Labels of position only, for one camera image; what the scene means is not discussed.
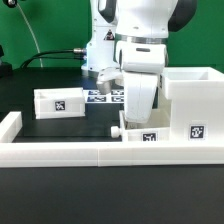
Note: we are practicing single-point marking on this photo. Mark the white marker tag sheet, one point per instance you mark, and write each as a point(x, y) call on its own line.
point(116, 96)

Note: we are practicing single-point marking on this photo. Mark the white front drawer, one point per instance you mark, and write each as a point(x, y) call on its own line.
point(156, 129)

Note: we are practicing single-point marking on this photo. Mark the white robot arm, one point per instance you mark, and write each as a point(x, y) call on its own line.
point(135, 21)

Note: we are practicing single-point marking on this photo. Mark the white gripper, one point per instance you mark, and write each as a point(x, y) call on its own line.
point(140, 64)

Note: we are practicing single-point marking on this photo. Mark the white drawer cabinet box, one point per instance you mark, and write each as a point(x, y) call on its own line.
point(196, 99)

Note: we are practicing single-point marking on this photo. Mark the black device at left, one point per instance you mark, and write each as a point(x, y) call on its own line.
point(5, 67)

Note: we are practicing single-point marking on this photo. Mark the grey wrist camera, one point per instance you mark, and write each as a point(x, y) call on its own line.
point(106, 77)

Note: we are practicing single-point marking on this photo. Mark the white U-shaped frame wall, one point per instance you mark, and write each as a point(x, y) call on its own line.
point(99, 154)

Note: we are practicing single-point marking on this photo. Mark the white drawer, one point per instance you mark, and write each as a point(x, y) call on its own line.
point(59, 103)
point(156, 129)

